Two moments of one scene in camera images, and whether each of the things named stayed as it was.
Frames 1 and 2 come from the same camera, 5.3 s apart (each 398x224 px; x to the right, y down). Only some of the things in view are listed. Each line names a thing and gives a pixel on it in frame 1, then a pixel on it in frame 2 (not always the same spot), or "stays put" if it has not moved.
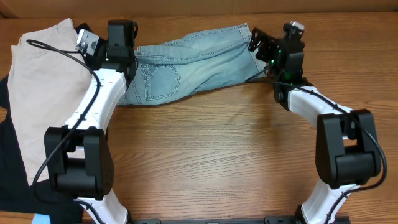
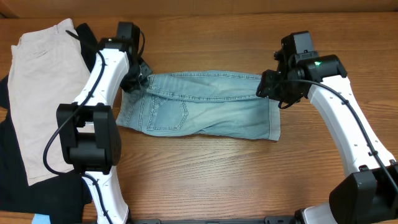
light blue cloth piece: x=39 y=218 stays put
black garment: x=16 y=191 stays put
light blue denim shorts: x=196 y=63 → x=219 y=104
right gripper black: x=270 y=52 → x=268 y=83
